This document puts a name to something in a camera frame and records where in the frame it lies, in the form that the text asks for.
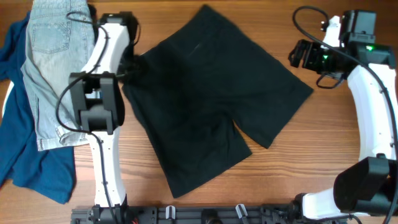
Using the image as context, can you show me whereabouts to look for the black shorts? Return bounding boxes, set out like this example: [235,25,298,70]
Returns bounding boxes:
[123,5,313,198]

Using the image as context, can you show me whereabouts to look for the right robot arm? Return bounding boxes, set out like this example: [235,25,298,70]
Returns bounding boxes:
[289,10,397,223]

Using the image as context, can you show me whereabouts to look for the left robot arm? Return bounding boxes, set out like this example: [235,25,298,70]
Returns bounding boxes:
[70,12,138,220]

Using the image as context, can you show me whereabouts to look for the black garment under pile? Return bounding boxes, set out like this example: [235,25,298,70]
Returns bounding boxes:
[88,4,97,28]

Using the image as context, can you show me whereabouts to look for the light denim shorts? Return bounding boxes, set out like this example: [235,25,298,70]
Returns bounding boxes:
[21,0,95,151]

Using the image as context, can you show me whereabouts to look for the blue t-shirt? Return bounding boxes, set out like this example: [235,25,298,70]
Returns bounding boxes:
[1,17,76,204]

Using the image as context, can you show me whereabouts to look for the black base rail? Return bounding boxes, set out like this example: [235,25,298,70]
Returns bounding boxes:
[70,203,301,224]

